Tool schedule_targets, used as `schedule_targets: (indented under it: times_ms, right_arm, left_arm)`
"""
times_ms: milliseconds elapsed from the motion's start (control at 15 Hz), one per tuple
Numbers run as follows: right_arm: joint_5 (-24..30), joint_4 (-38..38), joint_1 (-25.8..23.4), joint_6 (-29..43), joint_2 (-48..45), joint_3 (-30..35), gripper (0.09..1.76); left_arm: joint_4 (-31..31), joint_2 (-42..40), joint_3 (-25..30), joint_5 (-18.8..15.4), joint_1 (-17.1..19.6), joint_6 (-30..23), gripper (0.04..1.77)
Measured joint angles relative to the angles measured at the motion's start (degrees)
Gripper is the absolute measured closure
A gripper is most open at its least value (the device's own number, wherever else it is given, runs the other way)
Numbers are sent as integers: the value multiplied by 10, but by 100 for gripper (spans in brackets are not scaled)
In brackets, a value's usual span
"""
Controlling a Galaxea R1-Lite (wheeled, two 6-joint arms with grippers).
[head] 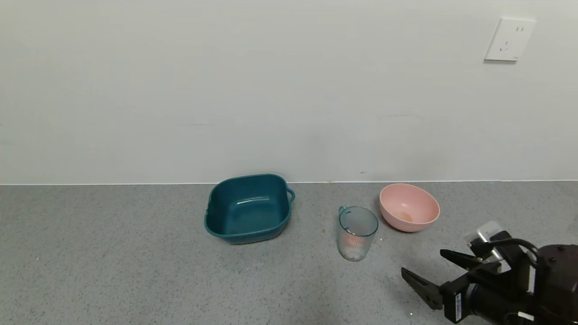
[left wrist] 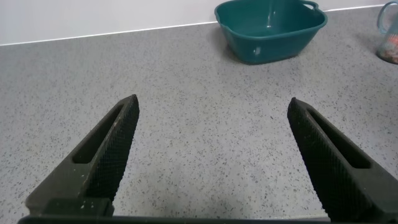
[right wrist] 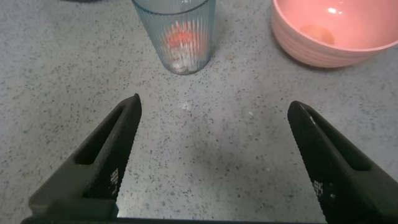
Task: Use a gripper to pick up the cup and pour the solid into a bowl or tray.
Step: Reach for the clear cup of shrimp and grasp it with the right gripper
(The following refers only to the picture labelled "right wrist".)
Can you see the ribbed clear blue cup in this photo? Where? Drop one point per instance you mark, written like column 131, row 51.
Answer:
column 149, row 28

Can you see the pink ribbed bowl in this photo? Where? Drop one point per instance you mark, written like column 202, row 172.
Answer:
column 326, row 53

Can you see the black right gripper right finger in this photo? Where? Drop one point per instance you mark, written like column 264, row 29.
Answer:
column 335, row 168

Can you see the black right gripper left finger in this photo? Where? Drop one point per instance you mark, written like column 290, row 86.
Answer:
column 102, row 161

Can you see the red and white solid pieces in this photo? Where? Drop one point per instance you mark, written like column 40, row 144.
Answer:
column 183, row 40

